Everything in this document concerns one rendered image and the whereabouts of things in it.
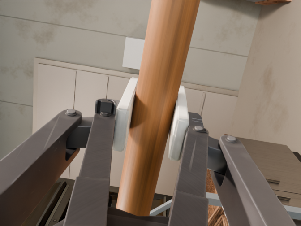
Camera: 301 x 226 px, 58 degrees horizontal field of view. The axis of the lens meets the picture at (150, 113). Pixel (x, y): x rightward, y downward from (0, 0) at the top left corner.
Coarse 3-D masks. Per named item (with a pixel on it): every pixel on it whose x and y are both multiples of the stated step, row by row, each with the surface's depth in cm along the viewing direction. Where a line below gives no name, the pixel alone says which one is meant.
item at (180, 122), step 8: (184, 88) 22; (184, 96) 20; (176, 104) 19; (184, 104) 18; (176, 112) 17; (184, 112) 17; (176, 120) 16; (184, 120) 16; (176, 128) 17; (184, 128) 16; (176, 136) 17; (184, 136) 17; (176, 144) 17; (176, 152) 17; (176, 160) 17
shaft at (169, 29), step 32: (160, 0) 16; (192, 0) 16; (160, 32) 17; (192, 32) 17; (160, 64) 17; (160, 96) 18; (160, 128) 19; (128, 160) 21; (160, 160) 21; (128, 192) 21
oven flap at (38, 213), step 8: (56, 184) 205; (64, 184) 205; (48, 192) 198; (56, 192) 192; (48, 200) 188; (56, 200) 189; (40, 208) 182; (48, 208) 178; (32, 216) 176; (40, 216) 175; (48, 216) 177; (24, 224) 170; (32, 224) 169; (40, 224) 166
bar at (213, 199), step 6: (210, 198) 126; (216, 198) 127; (162, 204) 133; (168, 204) 130; (210, 204) 128; (216, 204) 127; (156, 210) 132; (162, 210) 132; (288, 210) 127; (294, 210) 127; (300, 210) 128; (294, 216) 127; (300, 216) 127
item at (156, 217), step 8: (112, 208) 9; (112, 216) 9; (120, 216) 9; (128, 216) 9; (136, 216) 9; (144, 216) 9; (152, 216) 9; (160, 216) 9; (56, 224) 8; (112, 224) 9; (120, 224) 9; (128, 224) 9; (136, 224) 9; (144, 224) 9; (152, 224) 9; (160, 224) 9
